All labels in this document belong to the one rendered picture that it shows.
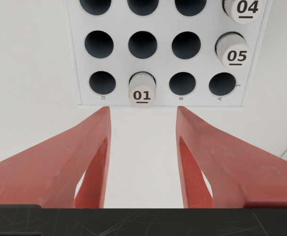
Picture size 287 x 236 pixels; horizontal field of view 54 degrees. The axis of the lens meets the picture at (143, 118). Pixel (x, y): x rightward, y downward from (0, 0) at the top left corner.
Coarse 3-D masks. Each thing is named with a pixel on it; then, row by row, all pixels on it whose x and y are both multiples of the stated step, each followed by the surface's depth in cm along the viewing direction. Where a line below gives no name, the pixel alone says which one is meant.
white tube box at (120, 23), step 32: (64, 0) 11; (96, 0) 13; (128, 0) 12; (160, 0) 11; (192, 0) 13; (96, 32) 15; (128, 32) 12; (160, 32) 12; (192, 32) 14; (224, 32) 12; (256, 32) 12; (96, 64) 13; (128, 64) 13; (160, 64) 13; (192, 64) 13; (96, 96) 14; (160, 96) 14; (192, 96) 14; (224, 96) 14
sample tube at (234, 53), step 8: (232, 32) 12; (224, 40) 12; (232, 40) 11; (240, 40) 11; (216, 48) 12; (224, 48) 11; (232, 48) 11; (240, 48) 11; (248, 48) 11; (224, 56) 11; (232, 56) 11; (240, 56) 11; (248, 56) 11; (224, 64) 12; (232, 64) 12; (240, 64) 12
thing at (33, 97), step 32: (0, 0) 15; (32, 0) 15; (0, 32) 16; (32, 32) 16; (64, 32) 16; (0, 64) 17; (32, 64) 17; (64, 64) 17; (256, 64) 17; (0, 96) 18; (32, 96) 18; (64, 96) 18; (256, 96) 18; (0, 128) 20; (32, 128) 20; (64, 128) 20; (128, 128) 20; (160, 128) 20; (224, 128) 20; (256, 128) 20; (0, 160) 22; (128, 160) 22; (160, 160) 22; (128, 192) 24; (160, 192) 24
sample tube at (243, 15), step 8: (224, 0) 11; (232, 0) 10; (240, 0) 10; (248, 0) 10; (256, 0) 10; (232, 8) 10; (240, 8) 10; (248, 8) 10; (256, 8) 10; (232, 16) 10; (240, 16) 10; (248, 16) 10; (256, 16) 10; (240, 24) 11
